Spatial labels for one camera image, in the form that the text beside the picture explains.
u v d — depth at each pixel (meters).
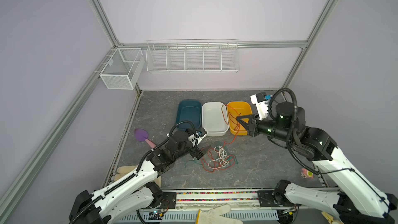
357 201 0.39
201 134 0.62
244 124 0.57
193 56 0.97
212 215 0.69
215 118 1.06
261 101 0.50
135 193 0.59
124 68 1.02
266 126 0.51
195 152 0.66
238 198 0.76
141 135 0.97
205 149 0.66
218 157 0.79
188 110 1.08
